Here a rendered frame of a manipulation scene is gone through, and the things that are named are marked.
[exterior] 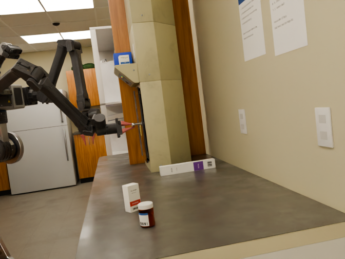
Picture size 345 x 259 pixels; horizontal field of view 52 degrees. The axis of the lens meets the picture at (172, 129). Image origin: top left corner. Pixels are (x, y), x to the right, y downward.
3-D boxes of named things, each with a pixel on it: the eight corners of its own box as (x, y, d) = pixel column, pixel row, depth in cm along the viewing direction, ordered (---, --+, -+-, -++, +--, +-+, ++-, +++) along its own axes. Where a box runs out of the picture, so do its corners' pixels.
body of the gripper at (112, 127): (118, 117, 187) (104, 118, 186) (121, 136, 186) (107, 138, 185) (118, 119, 194) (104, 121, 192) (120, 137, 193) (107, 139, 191)
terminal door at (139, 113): (144, 155, 214) (135, 90, 211) (148, 163, 184) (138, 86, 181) (142, 156, 213) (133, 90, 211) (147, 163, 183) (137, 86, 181)
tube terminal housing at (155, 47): (185, 158, 219) (169, 32, 214) (197, 165, 187) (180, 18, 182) (145, 163, 215) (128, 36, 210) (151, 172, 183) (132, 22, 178)
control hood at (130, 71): (135, 87, 212) (133, 70, 211) (139, 82, 180) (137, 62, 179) (116, 89, 210) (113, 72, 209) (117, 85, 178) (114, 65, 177)
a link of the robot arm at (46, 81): (33, 68, 170) (23, 82, 163) (40, 64, 167) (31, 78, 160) (90, 125, 195) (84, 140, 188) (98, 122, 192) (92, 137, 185)
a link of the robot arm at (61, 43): (66, 36, 229) (57, 33, 219) (83, 43, 225) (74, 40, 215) (45, 100, 236) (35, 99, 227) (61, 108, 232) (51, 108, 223)
